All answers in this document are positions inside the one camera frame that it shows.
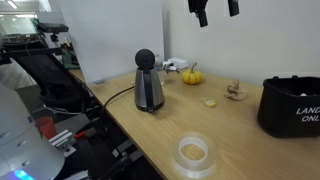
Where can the red cup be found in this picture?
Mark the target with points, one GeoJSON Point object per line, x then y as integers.
{"type": "Point", "coordinates": [46, 126]}

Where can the small yellow pumpkin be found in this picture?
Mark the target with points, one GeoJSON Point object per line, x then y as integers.
{"type": "Point", "coordinates": [191, 76]}

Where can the white power adapter box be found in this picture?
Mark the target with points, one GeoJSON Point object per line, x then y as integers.
{"type": "Point", "coordinates": [179, 63]}

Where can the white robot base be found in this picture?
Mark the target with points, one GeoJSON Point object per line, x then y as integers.
{"type": "Point", "coordinates": [25, 154]}

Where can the small yellow tape roll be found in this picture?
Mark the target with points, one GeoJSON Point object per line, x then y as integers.
{"type": "Point", "coordinates": [209, 102]}

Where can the clear glass jar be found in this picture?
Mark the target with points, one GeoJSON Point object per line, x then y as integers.
{"type": "Point", "coordinates": [160, 68]}

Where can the black foam ball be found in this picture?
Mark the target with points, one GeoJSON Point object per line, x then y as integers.
{"type": "Point", "coordinates": [145, 59]}

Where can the stainless steel electric kettle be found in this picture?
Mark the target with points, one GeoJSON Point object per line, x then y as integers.
{"type": "Point", "coordinates": [148, 91]}

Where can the large clear tape roll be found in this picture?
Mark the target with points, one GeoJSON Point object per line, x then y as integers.
{"type": "Point", "coordinates": [193, 155]}

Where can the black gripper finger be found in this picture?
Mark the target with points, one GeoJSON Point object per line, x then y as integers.
{"type": "Point", "coordinates": [201, 15]}
{"type": "Point", "coordinates": [233, 6]}

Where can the black camera on stand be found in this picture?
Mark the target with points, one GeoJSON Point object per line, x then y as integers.
{"type": "Point", "coordinates": [52, 28]}

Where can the aluminium extrusion bracket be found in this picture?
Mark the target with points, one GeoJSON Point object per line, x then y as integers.
{"type": "Point", "coordinates": [64, 142]}

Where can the black fabric bin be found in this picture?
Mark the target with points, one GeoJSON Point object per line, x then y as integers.
{"type": "Point", "coordinates": [290, 107]}

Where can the white partition board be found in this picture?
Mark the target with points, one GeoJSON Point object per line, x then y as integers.
{"type": "Point", "coordinates": [107, 34]}

